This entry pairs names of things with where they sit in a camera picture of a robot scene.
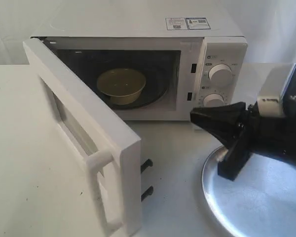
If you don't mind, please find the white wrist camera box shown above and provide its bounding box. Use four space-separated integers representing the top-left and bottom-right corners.
257 63 296 118

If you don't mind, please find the beige bowl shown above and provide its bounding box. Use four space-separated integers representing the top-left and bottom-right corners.
97 68 147 105

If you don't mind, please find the white microwave oven body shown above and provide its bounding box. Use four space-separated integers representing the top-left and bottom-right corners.
29 14 248 121

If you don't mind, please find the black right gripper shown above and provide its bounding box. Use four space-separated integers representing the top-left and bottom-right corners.
190 102 296 181

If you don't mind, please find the white warning label sticker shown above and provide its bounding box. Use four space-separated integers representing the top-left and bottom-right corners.
165 17 211 31

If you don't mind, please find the glass microwave turntable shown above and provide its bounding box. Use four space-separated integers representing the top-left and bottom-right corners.
105 63 173 110

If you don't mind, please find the round steel tray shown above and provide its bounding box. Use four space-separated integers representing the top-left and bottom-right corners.
201 146 296 237

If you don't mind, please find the lower white control knob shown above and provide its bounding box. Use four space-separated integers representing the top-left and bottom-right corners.
203 93 224 107

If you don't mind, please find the white control knob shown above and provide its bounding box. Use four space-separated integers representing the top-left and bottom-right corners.
209 64 232 86
203 93 224 107

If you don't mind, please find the white backdrop curtain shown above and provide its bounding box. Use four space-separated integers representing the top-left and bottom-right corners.
0 0 296 64

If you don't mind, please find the upper white control knob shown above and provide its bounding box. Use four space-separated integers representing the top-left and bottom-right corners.
209 64 232 86

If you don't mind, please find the white microwave door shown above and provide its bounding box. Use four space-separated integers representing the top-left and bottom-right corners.
23 38 153 236

